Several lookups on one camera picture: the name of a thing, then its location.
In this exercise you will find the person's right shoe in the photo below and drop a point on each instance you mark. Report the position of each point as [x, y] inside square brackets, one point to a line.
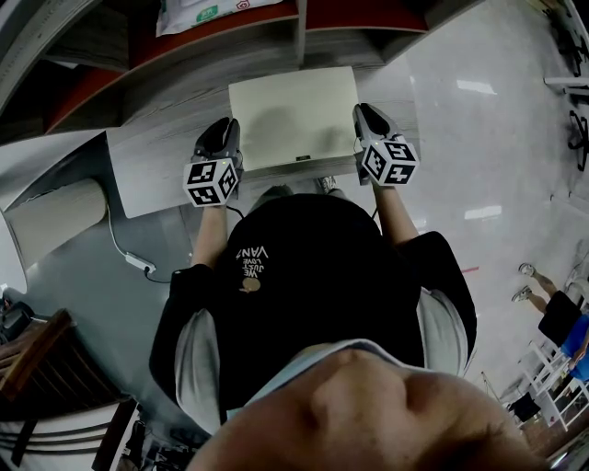
[327, 185]

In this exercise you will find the white table frame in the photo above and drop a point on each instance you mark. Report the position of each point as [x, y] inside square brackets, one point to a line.
[566, 83]

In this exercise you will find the person's face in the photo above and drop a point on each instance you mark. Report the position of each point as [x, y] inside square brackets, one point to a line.
[368, 423]

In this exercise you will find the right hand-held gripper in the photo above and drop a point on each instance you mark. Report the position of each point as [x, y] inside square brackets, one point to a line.
[389, 163]

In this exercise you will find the cream box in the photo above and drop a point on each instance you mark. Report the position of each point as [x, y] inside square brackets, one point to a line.
[294, 106]

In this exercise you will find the person's right forearm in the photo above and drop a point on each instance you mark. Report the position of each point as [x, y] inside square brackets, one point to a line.
[396, 216]

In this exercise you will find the black office chair base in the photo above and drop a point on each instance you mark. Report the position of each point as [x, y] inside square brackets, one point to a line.
[579, 138]

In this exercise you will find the white slatted bench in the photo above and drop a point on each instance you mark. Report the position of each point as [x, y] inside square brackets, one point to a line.
[55, 437]

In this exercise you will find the white metal rack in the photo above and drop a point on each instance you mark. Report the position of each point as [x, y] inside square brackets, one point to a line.
[547, 377]

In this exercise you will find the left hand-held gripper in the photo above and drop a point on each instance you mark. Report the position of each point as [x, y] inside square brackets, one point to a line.
[209, 181]

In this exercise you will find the person's left forearm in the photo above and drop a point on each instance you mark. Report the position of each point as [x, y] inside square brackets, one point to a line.
[209, 239]

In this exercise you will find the white wet wipes packet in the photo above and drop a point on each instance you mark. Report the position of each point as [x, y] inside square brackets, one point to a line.
[202, 16]

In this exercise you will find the dark wooden chair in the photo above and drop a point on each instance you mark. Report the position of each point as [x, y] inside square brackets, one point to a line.
[46, 359]

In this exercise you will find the person's left leg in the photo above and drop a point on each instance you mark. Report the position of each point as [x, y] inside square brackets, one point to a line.
[273, 195]

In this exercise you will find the light blue face mask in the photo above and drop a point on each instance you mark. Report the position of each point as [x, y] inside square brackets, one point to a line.
[276, 382]

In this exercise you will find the white power adapter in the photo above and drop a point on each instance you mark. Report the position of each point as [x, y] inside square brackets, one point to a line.
[139, 262]

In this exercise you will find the person's black t-shirt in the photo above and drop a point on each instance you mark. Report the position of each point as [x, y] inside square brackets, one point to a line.
[322, 285]

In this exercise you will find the grey wooden shelf unit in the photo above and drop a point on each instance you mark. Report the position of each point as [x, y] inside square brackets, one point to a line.
[257, 43]

